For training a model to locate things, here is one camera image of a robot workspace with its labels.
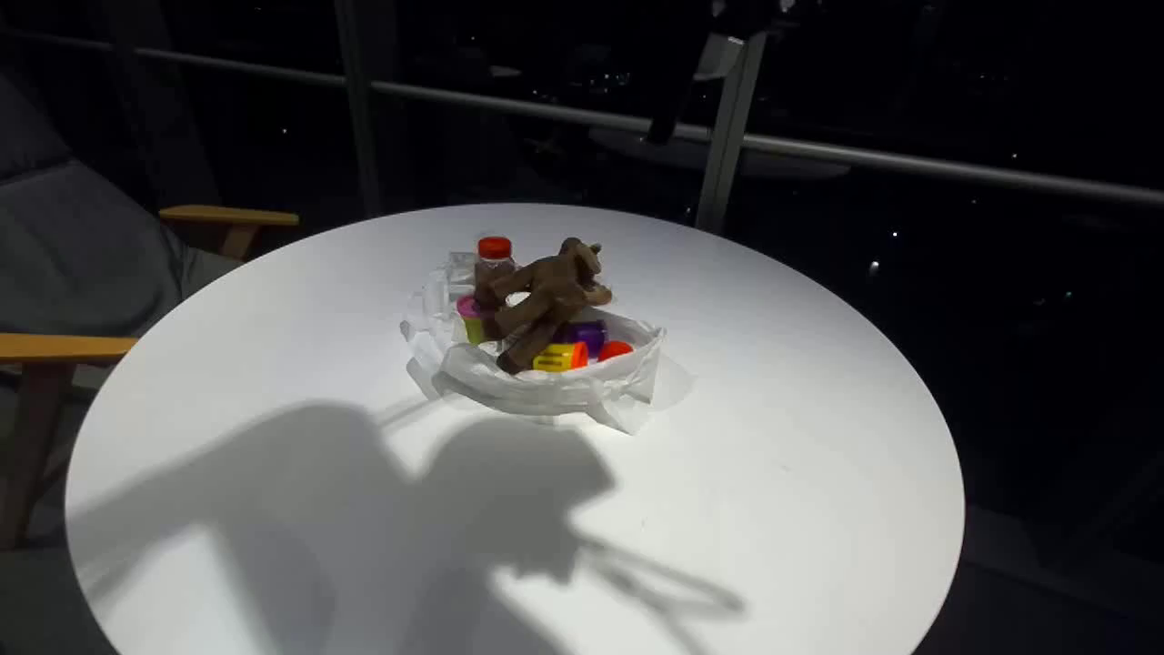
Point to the grey chair with wooden armrests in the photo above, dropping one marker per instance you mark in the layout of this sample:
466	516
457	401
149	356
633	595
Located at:
72	256

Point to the grey vertical window post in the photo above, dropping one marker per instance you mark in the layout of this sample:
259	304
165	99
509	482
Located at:
733	121

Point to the brown plush moose toy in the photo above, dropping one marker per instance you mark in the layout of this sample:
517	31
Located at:
543	300

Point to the white plastic bag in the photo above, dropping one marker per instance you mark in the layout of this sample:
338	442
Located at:
531	389

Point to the grey horizontal railing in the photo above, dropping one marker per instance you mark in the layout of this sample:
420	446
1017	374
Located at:
921	168

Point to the yellow tub with red lid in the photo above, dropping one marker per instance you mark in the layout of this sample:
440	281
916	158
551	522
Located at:
562	360

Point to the dark vertical window post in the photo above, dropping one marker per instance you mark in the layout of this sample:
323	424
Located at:
362	96

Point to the brown jar with red lid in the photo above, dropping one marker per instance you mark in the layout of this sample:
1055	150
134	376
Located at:
493	250

